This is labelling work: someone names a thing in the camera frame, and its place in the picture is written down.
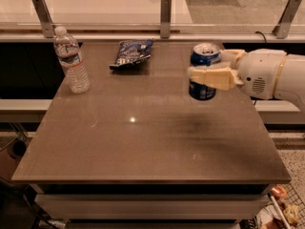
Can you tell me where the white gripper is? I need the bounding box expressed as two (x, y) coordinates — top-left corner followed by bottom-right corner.
(188, 49), (286, 99)

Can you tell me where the blue pepsi can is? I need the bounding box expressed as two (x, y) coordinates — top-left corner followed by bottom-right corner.
(189, 42), (221, 101)

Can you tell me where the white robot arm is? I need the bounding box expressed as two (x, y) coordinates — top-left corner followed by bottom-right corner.
(188, 49), (305, 112)

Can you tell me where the blue chip bag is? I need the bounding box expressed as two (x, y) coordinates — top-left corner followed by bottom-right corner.
(110, 39), (154, 70)

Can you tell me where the clear plastic water bottle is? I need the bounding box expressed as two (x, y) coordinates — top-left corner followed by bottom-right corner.
(53, 26), (90, 94)

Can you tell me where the white table drawer base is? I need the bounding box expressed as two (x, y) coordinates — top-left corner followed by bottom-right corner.
(35, 194), (269, 223)

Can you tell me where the right metal rail bracket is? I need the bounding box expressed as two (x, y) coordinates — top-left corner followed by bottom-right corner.
(272, 0), (302, 39)

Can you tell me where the metal rail bracket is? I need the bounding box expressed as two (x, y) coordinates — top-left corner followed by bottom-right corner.
(160, 0), (172, 38)
(272, 0), (302, 39)
(31, 0), (54, 38)

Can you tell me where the middle metal rail bracket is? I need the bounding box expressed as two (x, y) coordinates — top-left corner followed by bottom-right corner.
(160, 0), (172, 38)

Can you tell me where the wire basket with snacks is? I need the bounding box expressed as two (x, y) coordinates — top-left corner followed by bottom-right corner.
(254, 184), (305, 229)

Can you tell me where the left metal rail bracket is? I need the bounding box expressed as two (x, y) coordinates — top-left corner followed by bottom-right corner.
(31, 0), (54, 38)

